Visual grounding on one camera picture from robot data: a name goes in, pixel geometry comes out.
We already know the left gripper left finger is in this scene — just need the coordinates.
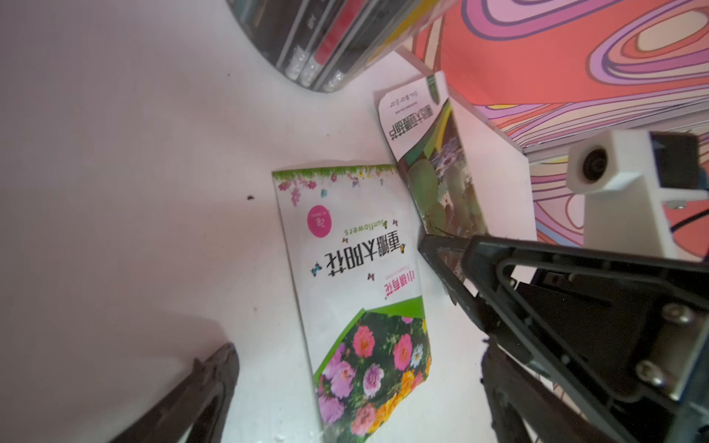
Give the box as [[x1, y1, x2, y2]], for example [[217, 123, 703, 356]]
[[113, 343, 240, 442]]

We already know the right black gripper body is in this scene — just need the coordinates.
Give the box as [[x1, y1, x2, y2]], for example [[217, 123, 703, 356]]
[[498, 243, 708, 442]]

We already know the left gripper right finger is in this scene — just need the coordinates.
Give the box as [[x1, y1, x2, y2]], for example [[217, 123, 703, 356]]
[[481, 339, 612, 442]]

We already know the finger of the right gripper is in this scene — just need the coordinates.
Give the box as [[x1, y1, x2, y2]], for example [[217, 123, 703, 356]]
[[419, 234, 708, 354]]

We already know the white sunflowers seed packet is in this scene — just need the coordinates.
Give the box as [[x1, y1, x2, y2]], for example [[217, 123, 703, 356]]
[[273, 165, 431, 442]]

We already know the green gourd seed packet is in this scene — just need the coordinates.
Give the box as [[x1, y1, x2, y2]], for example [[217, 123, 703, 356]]
[[378, 71, 487, 238]]

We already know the clear cup of pencils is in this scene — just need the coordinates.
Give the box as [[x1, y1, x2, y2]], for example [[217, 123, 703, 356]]
[[226, 0, 454, 93]]

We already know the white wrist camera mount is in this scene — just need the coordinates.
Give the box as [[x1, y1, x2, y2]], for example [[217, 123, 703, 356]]
[[566, 130, 708, 260]]

